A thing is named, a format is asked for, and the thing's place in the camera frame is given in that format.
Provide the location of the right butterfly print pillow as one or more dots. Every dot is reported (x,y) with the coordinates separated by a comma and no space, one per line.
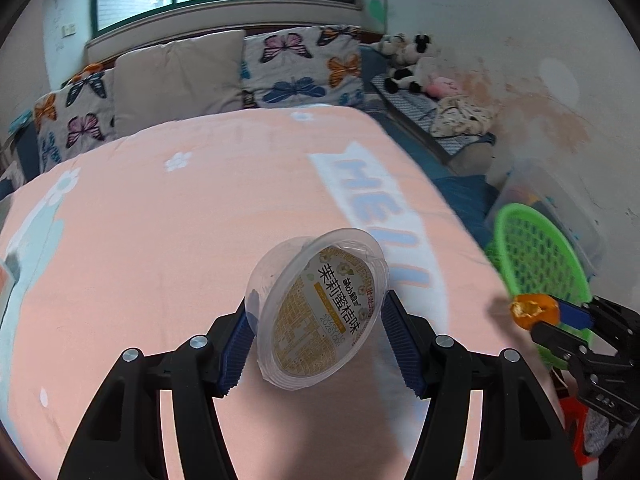
(303,66)

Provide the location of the butterfly print pillow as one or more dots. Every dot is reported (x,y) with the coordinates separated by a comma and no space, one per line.
(303,66)
(77,118)

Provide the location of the black white plush toys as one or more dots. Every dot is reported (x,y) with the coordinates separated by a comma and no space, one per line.
(413,66)

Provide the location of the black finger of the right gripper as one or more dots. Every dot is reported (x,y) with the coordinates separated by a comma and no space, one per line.
(562,349)

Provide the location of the pink plush toy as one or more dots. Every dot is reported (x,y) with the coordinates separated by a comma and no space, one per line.
(441,87)

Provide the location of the beige cushion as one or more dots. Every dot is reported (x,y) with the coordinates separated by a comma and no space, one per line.
(182,79)

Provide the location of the clear jelly cup yellow lid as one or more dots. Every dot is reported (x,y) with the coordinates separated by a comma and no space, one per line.
(312,303)

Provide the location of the clear plastic storage box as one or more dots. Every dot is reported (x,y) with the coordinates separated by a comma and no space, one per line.
(531,183)

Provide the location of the left butterfly print pillow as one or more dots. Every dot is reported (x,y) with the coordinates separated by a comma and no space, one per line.
(77,118)

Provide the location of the pink tissue pack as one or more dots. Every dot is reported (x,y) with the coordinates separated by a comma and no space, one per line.
(9,274)

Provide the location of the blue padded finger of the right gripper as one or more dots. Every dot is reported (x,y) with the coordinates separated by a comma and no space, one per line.
(576,317)

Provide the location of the spotted cream cloth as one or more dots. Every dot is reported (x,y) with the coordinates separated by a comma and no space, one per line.
(458,116)

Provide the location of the green plastic mesh basket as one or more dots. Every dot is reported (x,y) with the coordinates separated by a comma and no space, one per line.
(532,256)

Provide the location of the peach patterned tablecloth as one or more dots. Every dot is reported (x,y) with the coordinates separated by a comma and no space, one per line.
(144,241)

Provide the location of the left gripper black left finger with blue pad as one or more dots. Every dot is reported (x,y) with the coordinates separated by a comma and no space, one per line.
(121,433)

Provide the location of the orange pastry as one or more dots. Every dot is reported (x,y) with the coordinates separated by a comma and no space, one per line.
(529,309)

